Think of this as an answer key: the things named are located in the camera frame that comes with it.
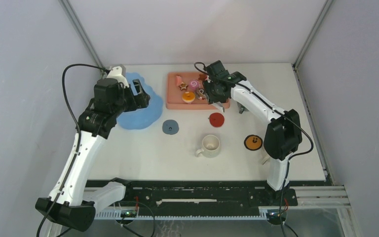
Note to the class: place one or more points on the iced star cookie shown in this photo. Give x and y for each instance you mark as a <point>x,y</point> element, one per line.
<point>183,86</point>

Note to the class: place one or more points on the pink cake slice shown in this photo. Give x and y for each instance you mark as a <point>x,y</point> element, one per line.
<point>178,80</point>

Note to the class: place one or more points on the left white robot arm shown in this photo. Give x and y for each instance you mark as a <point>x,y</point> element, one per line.
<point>67,204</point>

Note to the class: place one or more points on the blue-grey round coaster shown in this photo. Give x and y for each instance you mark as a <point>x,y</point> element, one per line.
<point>170,127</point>

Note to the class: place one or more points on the brown swirl roll cake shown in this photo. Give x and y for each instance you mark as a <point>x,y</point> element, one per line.
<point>200,94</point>

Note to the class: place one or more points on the pink dessert tray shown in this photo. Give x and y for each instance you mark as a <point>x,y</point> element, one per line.
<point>173,93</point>

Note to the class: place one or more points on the dark green ceramic mug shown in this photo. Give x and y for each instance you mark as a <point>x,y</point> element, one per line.
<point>241,109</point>

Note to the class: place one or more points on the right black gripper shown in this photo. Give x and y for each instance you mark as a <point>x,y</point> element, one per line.
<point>208,85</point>

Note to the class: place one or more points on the blue three-tier cake stand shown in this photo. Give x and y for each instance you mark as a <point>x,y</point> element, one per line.
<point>142,118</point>

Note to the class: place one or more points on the red round coaster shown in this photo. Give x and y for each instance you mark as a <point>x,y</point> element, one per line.
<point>216,119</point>

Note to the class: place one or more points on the cream ceramic mug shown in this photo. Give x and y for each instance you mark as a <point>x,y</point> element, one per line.
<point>210,147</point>

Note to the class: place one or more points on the metal serving tongs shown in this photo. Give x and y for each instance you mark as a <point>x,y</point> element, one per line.
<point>217,105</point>

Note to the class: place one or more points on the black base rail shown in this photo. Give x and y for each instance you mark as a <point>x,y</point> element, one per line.
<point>205,198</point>

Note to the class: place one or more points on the orange round coaster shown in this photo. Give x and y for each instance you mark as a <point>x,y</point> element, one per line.
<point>253,142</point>

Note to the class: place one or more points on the pink swirl roll cake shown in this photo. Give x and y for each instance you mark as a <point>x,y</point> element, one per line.
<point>194,85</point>

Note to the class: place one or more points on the floral mug green inside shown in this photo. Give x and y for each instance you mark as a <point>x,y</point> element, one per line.
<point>265,159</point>

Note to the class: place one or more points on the orange glazed donut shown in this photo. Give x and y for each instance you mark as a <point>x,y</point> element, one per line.
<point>188,97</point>

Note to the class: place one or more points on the brown star cookie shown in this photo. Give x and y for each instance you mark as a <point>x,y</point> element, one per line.
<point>202,77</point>

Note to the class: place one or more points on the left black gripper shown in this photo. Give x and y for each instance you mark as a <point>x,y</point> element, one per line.
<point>138,101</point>

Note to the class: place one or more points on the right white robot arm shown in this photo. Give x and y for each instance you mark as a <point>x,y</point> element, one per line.
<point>283,132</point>

